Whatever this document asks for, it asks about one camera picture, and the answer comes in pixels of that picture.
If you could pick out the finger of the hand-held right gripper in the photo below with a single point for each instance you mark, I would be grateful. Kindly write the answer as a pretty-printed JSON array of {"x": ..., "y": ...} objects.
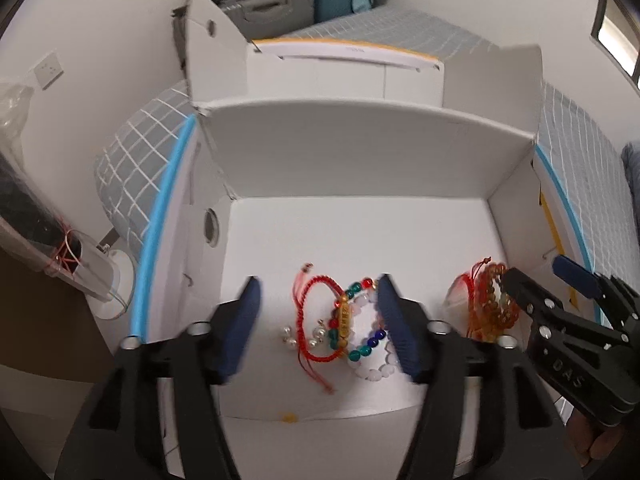
[
  {"x": 575, "y": 275},
  {"x": 525, "y": 292}
]

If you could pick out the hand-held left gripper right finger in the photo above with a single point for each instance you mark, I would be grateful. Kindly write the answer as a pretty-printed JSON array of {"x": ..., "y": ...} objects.
[{"x": 400, "y": 330}]

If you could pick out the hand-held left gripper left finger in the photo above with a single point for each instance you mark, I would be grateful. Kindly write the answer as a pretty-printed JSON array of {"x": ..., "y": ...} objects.
[{"x": 237, "y": 330}]

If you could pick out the silver earrings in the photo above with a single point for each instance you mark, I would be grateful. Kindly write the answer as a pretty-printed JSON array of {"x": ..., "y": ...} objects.
[{"x": 288, "y": 332}]

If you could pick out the white cardboard box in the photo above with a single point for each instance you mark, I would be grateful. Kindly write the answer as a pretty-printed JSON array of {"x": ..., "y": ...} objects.
[{"x": 350, "y": 220}]

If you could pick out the person's right hand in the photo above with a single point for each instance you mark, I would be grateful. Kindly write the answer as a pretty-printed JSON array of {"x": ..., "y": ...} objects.
[{"x": 595, "y": 440}]

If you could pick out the folded blue blanket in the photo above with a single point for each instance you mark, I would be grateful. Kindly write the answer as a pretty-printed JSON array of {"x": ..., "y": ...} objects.
[{"x": 632, "y": 170}]

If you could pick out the white round lamp base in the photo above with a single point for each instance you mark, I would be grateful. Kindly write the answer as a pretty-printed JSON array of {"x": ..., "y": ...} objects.
[{"x": 107, "y": 285}]

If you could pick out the brown wooden nightstand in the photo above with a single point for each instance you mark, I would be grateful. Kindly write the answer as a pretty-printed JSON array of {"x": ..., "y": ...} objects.
[{"x": 45, "y": 330}]

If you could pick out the clear container with dark contents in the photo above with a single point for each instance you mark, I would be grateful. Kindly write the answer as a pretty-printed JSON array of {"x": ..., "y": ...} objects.
[{"x": 30, "y": 215}]

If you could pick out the dark framed window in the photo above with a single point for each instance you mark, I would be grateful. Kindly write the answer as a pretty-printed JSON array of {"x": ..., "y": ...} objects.
[{"x": 617, "y": 30}]

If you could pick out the clear plastic bag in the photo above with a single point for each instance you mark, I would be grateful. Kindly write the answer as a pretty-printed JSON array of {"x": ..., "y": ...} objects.
[{"x": 15, "y": 115}]

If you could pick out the grey suitcase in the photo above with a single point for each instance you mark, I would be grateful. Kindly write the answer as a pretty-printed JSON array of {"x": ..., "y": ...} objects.
[{"x": 270, "y": 12}]

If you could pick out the white wall socket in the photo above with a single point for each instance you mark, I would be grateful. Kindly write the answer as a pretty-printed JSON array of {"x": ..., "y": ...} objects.
[{"x": 49, "y": 70}]

